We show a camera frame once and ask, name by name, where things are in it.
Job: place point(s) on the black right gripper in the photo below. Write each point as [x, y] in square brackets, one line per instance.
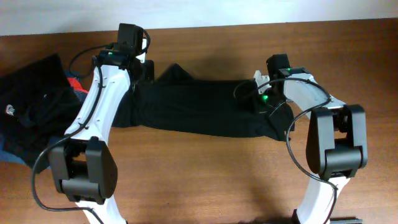
[253, 101]

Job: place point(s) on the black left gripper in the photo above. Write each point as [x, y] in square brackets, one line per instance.
[147, 71]

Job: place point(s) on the black polo shirt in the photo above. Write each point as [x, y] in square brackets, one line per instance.
[178, 102]

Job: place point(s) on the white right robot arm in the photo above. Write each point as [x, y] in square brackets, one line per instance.
[336, 142]

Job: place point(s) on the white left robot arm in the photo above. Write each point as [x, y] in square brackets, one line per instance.
[82, 166]

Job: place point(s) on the red garment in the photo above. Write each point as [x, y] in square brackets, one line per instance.
[76, 85]

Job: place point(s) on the black garment with logo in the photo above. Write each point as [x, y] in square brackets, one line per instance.
[37, 103]

